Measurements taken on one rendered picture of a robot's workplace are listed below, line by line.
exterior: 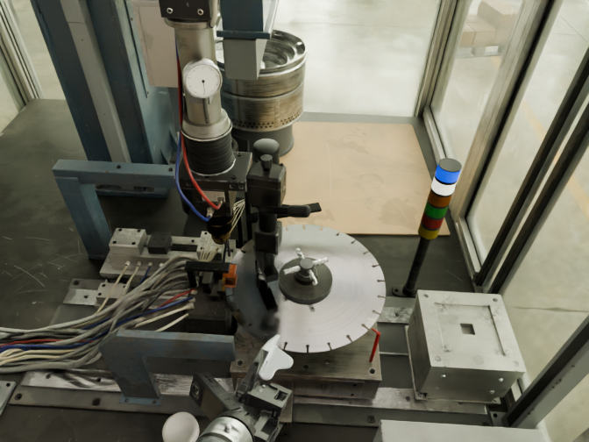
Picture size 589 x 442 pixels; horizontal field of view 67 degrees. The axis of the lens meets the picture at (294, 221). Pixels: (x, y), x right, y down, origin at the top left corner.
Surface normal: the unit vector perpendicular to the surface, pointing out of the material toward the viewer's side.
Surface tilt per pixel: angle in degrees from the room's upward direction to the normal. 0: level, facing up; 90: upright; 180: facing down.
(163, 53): 90
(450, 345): 0
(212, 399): 60
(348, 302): 0
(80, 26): 90
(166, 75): 90
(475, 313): 0
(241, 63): 90
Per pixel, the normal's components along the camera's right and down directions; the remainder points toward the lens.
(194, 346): -0.05, 0.69
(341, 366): 0.03, -0.72
